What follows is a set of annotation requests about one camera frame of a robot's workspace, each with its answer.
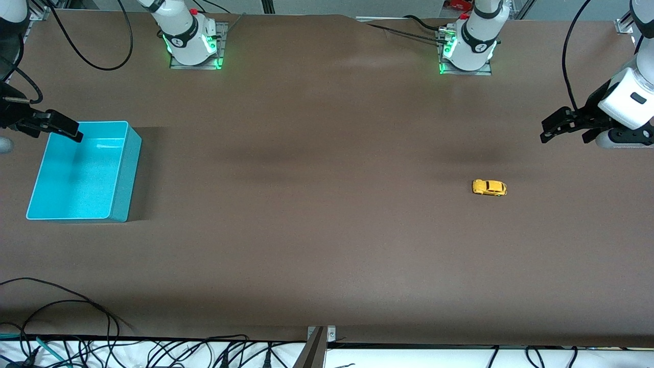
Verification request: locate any yellow beetle toy car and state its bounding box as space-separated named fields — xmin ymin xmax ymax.
xmin=472 ymin=179 xmax=507 ymax=197

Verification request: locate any teal plastic bin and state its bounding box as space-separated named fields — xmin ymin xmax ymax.
xmin=26 ymin=121 xmax=143 ymax=223

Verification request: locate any dark metal bar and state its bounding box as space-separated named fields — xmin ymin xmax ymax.
xmin=294 ymin=327 xmax=328 ymax=368

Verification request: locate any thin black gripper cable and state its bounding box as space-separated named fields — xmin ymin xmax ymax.
xmin=0 ymin=51 xmax=44 ymax=105

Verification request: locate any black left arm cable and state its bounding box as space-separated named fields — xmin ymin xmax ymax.
xmin=562 ymin=0 xmax=593 ymax=113

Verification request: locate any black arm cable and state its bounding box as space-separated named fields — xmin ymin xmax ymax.
xmin=562 ymin=0 xmax=593 ymax=113
xmin=46 ymin=0 xmax=134 ymax=72

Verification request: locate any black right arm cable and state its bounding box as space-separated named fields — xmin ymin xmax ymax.
xmin=46 ymin=0 xmax=134 ymax=72

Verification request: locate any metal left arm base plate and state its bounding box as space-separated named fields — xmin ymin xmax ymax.
xmin=437 ymin=28 xmax=493 ymax=76

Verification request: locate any long black looped cable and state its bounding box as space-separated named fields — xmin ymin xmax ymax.
xmin=0 ymin=278 xmax=133 ymax=353

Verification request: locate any black base cable bundle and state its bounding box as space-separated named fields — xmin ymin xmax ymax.
xmin=365 ymin=14 xmax=450 ymax=44

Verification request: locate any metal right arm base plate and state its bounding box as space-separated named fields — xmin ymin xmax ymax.
xmin=170 ymin=21 xmax=228 ymax=70

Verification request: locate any teal cable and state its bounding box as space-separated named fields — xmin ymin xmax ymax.
xmin=0 ymin=332 xmax=72 ymax=368

